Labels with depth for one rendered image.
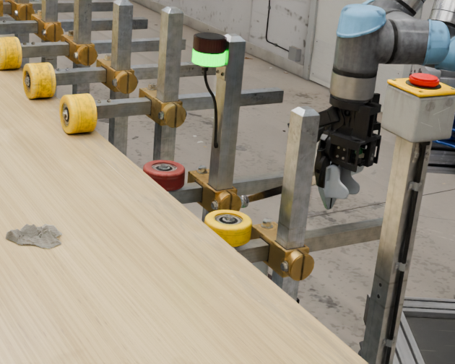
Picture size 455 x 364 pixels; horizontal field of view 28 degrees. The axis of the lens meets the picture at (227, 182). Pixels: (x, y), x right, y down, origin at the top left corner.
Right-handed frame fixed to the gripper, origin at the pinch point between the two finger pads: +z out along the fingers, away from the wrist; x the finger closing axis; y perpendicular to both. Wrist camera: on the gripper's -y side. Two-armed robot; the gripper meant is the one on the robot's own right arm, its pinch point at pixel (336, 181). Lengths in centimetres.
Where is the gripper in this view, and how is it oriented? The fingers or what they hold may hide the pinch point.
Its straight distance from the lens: 196.8
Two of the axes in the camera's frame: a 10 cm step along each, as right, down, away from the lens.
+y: 8.7, -1.3, 4.8
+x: -4.9, -3.6, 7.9
